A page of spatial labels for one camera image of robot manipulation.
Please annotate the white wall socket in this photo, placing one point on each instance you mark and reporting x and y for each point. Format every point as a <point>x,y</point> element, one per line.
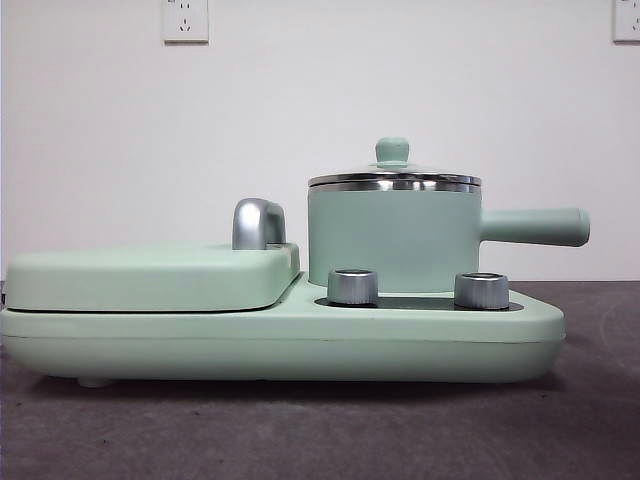
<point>627,20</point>
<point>185,20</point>

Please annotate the silver control knob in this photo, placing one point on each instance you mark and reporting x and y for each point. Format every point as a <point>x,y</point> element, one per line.
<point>350,287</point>
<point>480,290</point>

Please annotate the mint green cooker base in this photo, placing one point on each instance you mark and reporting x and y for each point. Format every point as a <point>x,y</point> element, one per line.
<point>150,345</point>

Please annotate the mint green hinged cooker cover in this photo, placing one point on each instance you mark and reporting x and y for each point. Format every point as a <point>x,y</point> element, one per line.
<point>125,280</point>

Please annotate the glass lid with green knob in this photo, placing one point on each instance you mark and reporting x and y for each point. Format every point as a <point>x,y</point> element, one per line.
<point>392,150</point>

